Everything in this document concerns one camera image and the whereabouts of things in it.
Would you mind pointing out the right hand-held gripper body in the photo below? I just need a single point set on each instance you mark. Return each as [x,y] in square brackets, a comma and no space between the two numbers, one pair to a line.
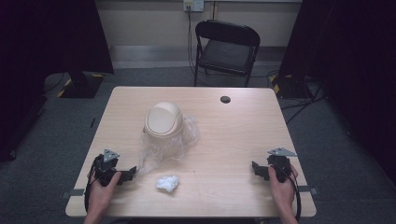
[280,165]

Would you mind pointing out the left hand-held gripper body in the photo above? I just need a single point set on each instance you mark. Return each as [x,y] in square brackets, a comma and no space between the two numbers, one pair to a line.
[104,169]

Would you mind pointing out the white paper ball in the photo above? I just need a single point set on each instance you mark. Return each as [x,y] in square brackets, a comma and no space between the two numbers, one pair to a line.
[167,183]

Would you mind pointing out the beige trash can lid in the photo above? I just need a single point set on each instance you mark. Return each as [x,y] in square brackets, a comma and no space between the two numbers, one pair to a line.
[163,119]

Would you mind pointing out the person's left hand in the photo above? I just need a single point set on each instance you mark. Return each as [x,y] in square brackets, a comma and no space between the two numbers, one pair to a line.
[101,194]

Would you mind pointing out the person's right hand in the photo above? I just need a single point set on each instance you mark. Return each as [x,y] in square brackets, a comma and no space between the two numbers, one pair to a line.
[281,193]

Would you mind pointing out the grey tape strip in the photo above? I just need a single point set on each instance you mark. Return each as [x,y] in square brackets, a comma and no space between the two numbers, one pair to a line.
[308,189]
[73,193]

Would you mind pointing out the clear plastic bag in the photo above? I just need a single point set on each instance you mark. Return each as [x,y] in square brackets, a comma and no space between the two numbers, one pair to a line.
[162,149]

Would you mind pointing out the black stand base striped tape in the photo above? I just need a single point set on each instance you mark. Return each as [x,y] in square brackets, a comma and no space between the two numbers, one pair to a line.
[81,85]
[291,87]

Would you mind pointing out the black folding chair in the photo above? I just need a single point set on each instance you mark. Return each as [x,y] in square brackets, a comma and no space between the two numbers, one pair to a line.
[225,53]

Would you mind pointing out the dark curtain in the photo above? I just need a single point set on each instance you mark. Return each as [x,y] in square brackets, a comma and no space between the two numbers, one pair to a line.
[46,46]
[348,62]

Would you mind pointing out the white wall socket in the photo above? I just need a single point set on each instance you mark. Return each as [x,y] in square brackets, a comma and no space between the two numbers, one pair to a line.
[193,5]

